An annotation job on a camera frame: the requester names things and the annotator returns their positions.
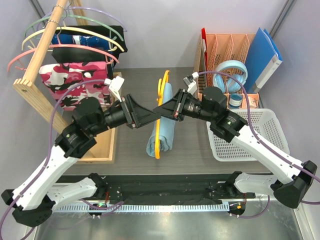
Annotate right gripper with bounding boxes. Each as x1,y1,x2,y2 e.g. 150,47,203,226
154,89,216,123

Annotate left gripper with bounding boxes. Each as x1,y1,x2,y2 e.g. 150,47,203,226
88,94,161,136

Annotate light blue trousers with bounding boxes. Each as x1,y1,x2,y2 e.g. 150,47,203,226
146,82,176,157

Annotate orange plastic hanger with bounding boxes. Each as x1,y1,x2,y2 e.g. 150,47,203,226
154,70,170,160

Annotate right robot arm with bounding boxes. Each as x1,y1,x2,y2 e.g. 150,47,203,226
154,87,317,209

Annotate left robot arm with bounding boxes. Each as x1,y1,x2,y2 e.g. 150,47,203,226
1,94,161,228

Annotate cream plastic hanger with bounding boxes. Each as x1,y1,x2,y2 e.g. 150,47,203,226
21,26,125,52

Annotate black trousers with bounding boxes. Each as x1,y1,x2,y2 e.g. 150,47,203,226
56,25,128,53

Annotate pink camouflage trousers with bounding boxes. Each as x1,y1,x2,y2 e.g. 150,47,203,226
39,61,113,111

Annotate dark grey trousers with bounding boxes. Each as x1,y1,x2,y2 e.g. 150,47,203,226
52,47,115,77

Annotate pink plastic hanger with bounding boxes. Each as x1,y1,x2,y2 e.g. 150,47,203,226
7,44,121,72

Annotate green plastic hanger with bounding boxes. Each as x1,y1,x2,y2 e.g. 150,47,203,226
24,15,124,41

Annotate purple plastic hanger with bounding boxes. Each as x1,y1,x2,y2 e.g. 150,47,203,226
42,6,128,32

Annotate blue patterned trousers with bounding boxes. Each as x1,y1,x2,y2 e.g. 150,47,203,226
51,34,119,52

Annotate light blue headphones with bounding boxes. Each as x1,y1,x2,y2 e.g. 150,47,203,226
212,60,249,94

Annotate blue white small jar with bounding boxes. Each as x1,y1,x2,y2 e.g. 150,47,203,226
228,93,243,109

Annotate orange desk file organizer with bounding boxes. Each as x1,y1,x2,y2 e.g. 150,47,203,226
193,33,260,108

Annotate red folder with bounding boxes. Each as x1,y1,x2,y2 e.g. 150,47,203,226
201,27,208,71

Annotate white plastic basket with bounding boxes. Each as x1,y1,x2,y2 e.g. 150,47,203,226
206,108,290,162

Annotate blue folder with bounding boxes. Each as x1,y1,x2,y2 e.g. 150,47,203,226
244,28,283,94

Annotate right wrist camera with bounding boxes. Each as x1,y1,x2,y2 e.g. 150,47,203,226
183,72,199,95

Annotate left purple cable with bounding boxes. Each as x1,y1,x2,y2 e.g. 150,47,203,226
0,79,126,238

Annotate purple cable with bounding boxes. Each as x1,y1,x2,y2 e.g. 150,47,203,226
197,70,320,221
0,79,126,238

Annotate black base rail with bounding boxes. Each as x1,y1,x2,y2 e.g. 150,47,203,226
99,173,256,206

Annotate white slotted cable duct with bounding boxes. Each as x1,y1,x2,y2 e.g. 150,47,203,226
55,202,230,214

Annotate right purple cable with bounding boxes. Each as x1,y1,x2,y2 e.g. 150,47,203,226
197,70,320,221

